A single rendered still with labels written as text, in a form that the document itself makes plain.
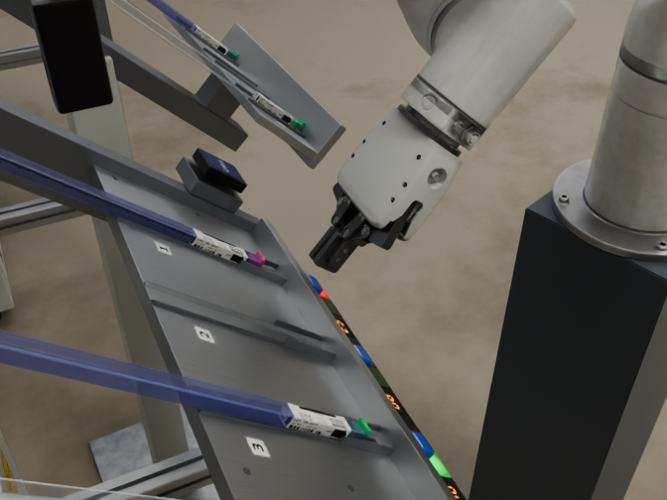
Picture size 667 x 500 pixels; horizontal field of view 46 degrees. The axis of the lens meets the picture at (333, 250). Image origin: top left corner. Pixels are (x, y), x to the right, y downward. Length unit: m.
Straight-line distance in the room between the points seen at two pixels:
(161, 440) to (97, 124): 0.62
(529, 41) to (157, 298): 0.39
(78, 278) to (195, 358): 1.41
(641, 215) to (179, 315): 0.52
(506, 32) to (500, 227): 1.36
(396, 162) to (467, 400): 0.95
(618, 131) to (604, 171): 0.05
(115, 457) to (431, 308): 0.75
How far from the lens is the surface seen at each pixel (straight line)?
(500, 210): 2.11
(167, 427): 1.39
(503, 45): 0.72
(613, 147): 0.87
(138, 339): 1.22
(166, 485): 1.12
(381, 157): 0.75
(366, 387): 0.66
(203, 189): 0.78
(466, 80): 0.72
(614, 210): 0.90
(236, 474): 0.48
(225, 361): 0.57
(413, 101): 0.73
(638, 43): 0.82
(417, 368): 1.66
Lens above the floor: 1.23
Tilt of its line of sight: 40 degrees down
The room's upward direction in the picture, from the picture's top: straight up
